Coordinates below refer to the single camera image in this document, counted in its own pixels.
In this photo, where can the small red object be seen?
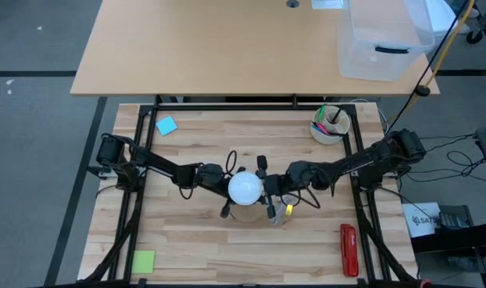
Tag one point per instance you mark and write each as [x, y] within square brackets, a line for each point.
[424, 283]

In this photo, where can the white round pen cup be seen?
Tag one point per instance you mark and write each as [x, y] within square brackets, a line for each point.
[340, 126]

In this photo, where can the wooden base lamp black socket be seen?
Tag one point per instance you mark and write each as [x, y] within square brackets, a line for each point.
[247, 212]

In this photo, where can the grey electronic device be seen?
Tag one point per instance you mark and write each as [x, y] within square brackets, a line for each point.
[452, 218]

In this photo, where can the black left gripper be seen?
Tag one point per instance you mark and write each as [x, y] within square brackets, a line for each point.
[226, 188]

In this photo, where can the thick black marker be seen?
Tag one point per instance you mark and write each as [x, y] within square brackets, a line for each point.
[336, 134]

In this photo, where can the green marker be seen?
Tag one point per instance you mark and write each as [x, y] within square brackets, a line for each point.
[322, 110]

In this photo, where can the black aluminium table frame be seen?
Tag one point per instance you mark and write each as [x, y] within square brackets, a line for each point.
[250, 107]

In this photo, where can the red stapler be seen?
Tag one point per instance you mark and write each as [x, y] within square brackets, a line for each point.
[349, 252]

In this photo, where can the pink pen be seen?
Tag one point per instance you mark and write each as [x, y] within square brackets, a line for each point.
[322, 129]

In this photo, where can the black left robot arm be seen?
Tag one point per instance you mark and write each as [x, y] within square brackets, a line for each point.
[158, 164]

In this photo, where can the blue pen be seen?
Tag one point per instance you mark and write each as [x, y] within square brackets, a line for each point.
[315, 127]

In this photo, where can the black equipment cart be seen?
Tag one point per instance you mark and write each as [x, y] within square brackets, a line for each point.
[459, 242]

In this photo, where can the blue sticky note pad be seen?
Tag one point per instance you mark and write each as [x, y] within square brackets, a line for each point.
[166, 126]

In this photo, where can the thin black pen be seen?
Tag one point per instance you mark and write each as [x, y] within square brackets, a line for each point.
[336, 115]

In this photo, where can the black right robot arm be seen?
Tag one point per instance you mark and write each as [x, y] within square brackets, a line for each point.
[354, 164]

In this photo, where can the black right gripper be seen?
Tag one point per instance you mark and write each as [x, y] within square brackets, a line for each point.
[271, 186]

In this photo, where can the white globe lightbulb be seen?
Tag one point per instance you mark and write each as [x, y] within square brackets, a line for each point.
[246, 188]

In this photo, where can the small white card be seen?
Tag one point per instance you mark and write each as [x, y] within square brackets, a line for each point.
[326, 4]

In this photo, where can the green sticky note pad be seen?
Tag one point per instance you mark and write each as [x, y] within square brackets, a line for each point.
[143, 262]

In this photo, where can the light wooden desk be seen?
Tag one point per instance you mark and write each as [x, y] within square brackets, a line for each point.
[206, 48]

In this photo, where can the white printed paper sign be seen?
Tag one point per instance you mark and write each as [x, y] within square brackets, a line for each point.
[420, 220]

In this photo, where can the black caster stand leg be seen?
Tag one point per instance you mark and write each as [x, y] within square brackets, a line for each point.
[474, 37]

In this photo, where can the clear plastic storage bin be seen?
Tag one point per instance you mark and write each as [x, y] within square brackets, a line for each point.
[382, 64]

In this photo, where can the person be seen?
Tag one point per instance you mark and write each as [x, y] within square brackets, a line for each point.
[463, 12]

